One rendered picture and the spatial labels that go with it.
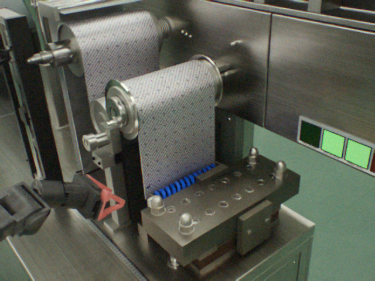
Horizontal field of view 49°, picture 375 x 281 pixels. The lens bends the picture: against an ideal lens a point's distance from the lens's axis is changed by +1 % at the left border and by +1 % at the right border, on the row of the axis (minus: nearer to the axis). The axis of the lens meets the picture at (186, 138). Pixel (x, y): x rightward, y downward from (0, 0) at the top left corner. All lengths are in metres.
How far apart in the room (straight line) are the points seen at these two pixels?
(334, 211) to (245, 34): 1.82
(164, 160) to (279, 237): 0.36
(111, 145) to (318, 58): 0.51
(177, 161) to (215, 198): 0.14
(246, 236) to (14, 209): 0.53
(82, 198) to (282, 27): 0.58
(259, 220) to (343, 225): 1.62
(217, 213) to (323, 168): 2.16
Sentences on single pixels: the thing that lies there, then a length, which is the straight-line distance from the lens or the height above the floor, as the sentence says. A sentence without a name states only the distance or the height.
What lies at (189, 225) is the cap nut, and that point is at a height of 1.05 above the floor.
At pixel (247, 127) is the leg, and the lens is 1.44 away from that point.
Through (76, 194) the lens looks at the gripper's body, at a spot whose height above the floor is 1.14.
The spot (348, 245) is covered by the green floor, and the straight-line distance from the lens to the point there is 2.51.
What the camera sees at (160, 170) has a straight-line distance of 1.04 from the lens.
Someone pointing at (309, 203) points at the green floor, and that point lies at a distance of 2.75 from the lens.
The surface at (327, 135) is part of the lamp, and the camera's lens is 0.98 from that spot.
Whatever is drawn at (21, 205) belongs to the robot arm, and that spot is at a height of 1.19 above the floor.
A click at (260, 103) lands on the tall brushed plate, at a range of 1.09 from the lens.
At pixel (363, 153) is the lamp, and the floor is 1.19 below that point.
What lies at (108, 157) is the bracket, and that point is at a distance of 1.03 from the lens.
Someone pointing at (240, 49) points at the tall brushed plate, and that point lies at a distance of 1.10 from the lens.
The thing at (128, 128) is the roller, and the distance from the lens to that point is 0.97.
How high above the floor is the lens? 1.66
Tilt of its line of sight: 29 degrees down
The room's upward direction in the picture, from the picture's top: 3 degrees counter-clockwise
